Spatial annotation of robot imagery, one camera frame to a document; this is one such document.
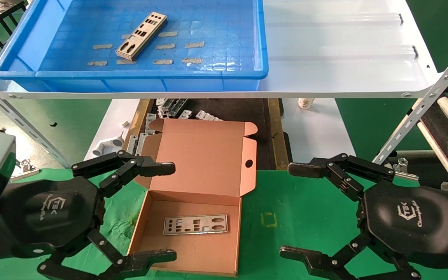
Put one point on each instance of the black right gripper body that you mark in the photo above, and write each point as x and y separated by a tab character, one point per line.
410	217

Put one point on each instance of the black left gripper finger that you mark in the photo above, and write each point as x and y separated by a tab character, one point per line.
150	258
146	167

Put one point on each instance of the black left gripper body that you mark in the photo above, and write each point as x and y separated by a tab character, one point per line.
45	210

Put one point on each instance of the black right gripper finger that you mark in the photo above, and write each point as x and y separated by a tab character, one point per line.
301	258
305	168

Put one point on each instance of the open brown cardboard box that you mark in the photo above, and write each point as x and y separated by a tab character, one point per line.
208	155

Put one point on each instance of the large blue plastic tray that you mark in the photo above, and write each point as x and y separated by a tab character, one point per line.
216	23

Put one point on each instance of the white PVC pipe fitting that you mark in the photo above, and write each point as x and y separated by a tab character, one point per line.
107	146

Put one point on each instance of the silver binder clip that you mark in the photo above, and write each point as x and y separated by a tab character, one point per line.
403	168
25	170

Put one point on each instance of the small white plastic piece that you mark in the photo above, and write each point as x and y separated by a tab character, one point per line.
125	123

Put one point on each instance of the grey slotted shelf upright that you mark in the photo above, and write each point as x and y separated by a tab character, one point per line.
21	120
422	107

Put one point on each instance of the black rubber belt mat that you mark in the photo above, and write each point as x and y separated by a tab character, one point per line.
436	116

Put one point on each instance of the white metal shelf board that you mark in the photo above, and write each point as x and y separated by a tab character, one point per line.
344	46

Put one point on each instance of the silver metal bracket part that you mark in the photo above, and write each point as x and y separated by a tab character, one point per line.
206	115
161	105
177	105
185	114
132	143
150	121
142	140

